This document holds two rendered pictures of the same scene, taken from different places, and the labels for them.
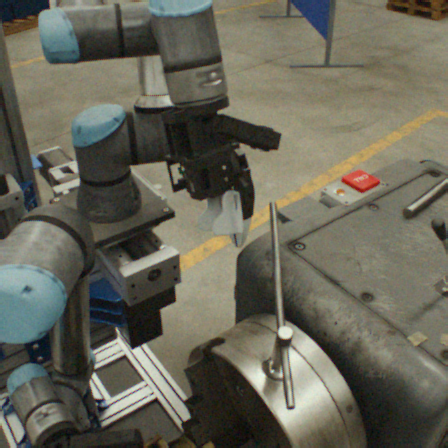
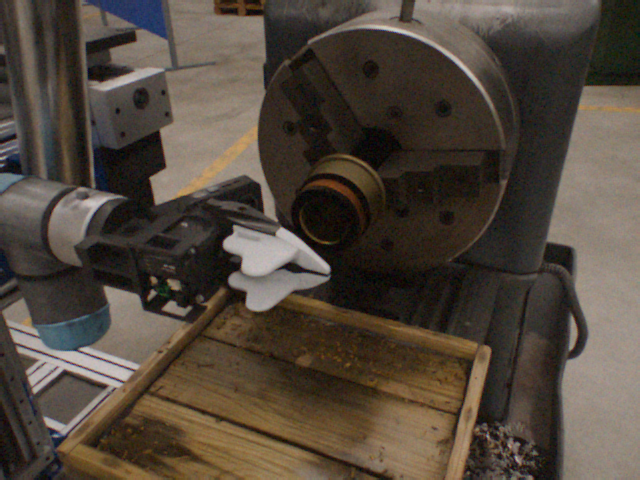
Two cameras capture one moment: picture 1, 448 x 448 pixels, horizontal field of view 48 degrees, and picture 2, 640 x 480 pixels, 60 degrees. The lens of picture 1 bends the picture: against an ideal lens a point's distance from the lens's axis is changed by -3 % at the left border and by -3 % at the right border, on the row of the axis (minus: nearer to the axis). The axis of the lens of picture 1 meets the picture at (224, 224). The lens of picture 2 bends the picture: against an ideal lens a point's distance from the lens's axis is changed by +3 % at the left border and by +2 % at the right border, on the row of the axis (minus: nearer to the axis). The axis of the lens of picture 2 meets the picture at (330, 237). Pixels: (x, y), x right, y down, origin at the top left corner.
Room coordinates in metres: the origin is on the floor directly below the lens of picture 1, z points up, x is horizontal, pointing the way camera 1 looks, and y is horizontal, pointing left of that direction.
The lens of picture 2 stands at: (-0.05, 0.32, 1.35)
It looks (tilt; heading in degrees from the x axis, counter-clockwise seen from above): 31 degrees down; 330
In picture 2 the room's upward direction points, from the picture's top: straight up
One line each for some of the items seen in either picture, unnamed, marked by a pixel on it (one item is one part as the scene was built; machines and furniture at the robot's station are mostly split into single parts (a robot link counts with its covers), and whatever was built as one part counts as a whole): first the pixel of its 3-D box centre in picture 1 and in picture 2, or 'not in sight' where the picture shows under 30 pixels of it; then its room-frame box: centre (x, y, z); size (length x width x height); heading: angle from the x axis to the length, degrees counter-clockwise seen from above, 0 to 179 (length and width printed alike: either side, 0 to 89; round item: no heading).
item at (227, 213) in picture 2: not in sight; (235, 229); (0.35, 0.19, 1.10); 0.09 x 0.02 x 0.05; 37
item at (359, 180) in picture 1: (360, 182); not in sight; (0.93, -0.29, 1.26); 0.06 x 0.06 x 0.02; 37
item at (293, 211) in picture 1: (305, 216); not in sight; (0.82, -0.16, 1.24); 0.09 x 0.08 x 0.03; 127
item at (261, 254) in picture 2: not in sight; (270, 258); (0.30, 0.17, 1.10); 0.09 x 0.06 x 0.03; 37
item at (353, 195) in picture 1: (352, 196); not in sight; (0.91, -0.28, 1.23); 0.13 x 0.08 x 0.05; 127
